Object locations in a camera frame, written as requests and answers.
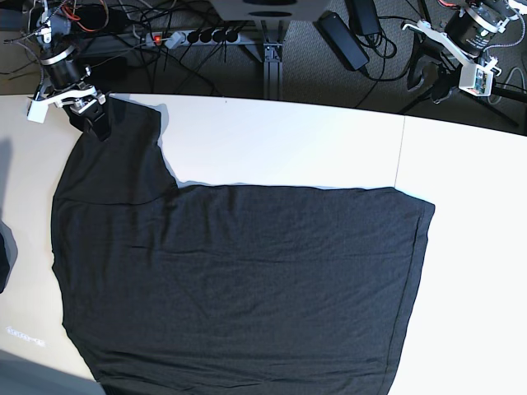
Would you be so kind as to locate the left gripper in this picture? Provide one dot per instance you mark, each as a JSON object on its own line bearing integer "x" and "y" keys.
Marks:
{"x": 445, "y": 75}

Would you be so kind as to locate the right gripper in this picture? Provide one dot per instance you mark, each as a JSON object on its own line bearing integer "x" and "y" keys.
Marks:
{"x": 84, "y": 99}

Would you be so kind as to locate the black T-shirt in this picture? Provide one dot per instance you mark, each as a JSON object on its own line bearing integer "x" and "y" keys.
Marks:
{"x": 229, "y": 289}

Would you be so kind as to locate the black box on floor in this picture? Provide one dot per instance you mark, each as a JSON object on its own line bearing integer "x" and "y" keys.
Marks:
{"x": 106, "y": 69}

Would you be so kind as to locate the black power brick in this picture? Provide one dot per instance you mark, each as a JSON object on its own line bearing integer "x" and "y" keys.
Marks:
{"x": 344, "y": 44}

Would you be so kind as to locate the grey power strip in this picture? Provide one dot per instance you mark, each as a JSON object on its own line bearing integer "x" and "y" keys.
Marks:
{"x": 173, "y": 39}

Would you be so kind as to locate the dark object at left edge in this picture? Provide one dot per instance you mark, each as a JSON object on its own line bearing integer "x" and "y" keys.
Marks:
{"x": 4, "y": 264}

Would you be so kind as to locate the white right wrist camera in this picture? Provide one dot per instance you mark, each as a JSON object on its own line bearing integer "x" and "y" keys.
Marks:
{"x": 38, "y": 108}

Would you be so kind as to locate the aluminium frame post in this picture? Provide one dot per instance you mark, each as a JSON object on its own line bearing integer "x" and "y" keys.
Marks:
{"x": 268, "y": 50}

